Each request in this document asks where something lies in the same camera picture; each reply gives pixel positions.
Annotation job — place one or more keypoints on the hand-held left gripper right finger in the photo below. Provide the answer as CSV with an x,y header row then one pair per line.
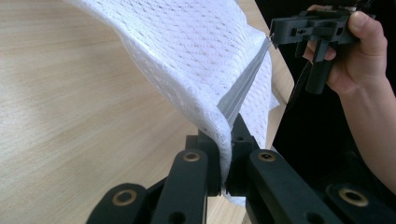
x,y
241,146

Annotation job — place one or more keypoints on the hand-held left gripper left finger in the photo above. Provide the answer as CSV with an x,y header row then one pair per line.
x,y
214,168

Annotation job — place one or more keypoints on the white mesh laundry bag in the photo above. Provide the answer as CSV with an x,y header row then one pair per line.
x,y
199,53

